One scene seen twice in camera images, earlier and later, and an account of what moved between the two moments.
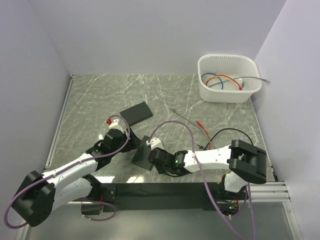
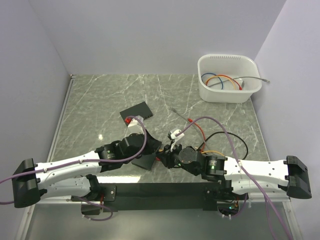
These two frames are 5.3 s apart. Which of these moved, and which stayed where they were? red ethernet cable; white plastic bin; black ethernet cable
Moved: black ethernet cable; red ethernet cable
Stayed: white plastic bin
